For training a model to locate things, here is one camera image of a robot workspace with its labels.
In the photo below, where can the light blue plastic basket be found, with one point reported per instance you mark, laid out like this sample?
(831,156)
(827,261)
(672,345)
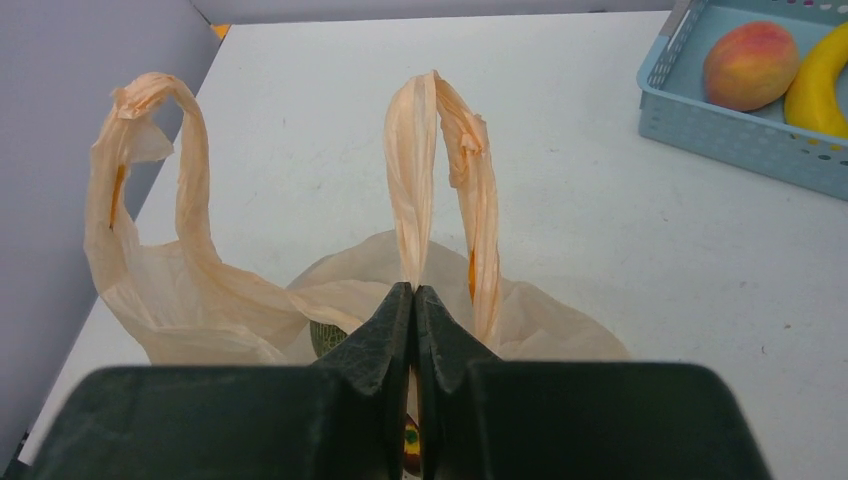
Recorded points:
(674,109)

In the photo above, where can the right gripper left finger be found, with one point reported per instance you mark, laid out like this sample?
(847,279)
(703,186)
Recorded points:
(341,417)

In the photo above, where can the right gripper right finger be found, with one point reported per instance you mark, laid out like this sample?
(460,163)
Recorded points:
(482,417)

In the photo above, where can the fake yellow banana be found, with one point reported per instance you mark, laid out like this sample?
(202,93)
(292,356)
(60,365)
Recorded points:
(811,101)

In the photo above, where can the orange plastic bag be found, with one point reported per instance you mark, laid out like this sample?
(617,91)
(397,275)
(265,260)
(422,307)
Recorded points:
(186,306)

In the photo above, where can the fake green melon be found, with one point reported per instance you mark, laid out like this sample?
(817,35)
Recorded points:
(325,337)

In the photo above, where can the fake peach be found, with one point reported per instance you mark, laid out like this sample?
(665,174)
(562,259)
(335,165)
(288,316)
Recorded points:
(751,66)

